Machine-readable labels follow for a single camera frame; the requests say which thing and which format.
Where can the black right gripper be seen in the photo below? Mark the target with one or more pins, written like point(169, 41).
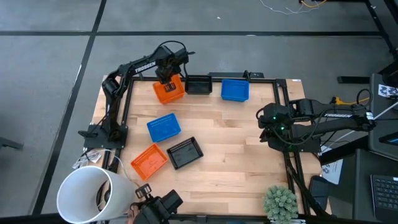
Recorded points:
point(278, 132)

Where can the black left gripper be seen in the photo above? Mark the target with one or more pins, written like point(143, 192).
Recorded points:
point(168, 70)

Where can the orange plastic basket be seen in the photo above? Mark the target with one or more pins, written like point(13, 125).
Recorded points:
point(149, 162)
point(161, 93)

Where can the black plastic basket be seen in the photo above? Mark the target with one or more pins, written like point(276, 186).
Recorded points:
point(199, 87)
point(185, 154)

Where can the blue plastic basket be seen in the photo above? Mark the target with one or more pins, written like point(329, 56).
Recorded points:
point(234, 91)
point(163, 128)

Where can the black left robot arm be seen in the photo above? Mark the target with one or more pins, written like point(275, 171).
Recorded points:
point(144, 66)

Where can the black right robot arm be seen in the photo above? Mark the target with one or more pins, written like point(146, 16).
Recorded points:
point(339, 115)

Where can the green artificial plant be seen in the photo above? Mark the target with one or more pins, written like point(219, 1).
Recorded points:
point(280, 203)

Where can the white printed paper sheet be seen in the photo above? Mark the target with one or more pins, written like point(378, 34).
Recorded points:
point(334, 171)

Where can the black floor bar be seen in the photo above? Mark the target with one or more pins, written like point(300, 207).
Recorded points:
point(353, 80)

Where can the black desk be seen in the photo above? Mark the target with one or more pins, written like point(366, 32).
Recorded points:
point(357, 193)

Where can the black equipment case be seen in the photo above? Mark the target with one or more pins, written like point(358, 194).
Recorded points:
point(377, 124)

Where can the black tablet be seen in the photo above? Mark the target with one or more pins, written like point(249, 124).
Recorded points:
point(390, 139)

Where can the paper with black pattern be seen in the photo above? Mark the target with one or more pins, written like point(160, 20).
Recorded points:
point(387, 91)

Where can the black keyboard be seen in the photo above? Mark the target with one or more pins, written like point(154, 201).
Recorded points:
point(385, 196)

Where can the white cylindrical bucket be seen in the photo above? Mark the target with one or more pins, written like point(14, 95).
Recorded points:
point(84, 193)

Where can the black stand legs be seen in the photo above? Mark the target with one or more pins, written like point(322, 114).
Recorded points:
point(377, 21)

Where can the black stand foot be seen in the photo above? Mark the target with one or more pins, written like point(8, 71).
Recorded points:
point(11, 143)

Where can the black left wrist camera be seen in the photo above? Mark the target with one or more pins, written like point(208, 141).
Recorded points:
point(182, 56)

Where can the black aluminium table frame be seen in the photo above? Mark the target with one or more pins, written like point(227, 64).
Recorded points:
point(275, 93)

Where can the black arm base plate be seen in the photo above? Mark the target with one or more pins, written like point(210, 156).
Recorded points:
point(308, 146)
point(93, 140)

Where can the black camera on mount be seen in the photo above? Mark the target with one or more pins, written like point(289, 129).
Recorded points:
point(158, 208)

